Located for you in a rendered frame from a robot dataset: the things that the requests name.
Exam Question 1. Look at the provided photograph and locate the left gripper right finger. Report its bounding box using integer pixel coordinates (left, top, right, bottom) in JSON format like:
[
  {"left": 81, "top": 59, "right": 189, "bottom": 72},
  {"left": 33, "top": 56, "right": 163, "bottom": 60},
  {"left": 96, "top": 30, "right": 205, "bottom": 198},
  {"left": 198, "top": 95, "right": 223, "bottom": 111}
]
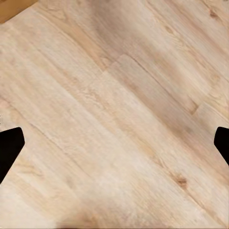
[{"left": 214, "top": 127, "right": 229, "bottom": 165}]

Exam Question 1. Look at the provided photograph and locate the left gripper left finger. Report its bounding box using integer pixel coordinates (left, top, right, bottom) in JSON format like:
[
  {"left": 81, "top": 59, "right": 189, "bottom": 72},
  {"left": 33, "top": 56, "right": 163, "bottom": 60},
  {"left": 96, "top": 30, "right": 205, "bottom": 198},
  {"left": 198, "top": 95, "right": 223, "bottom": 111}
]
[{"left": 0, "top": 127, "right": 25, "bottom": 184}]

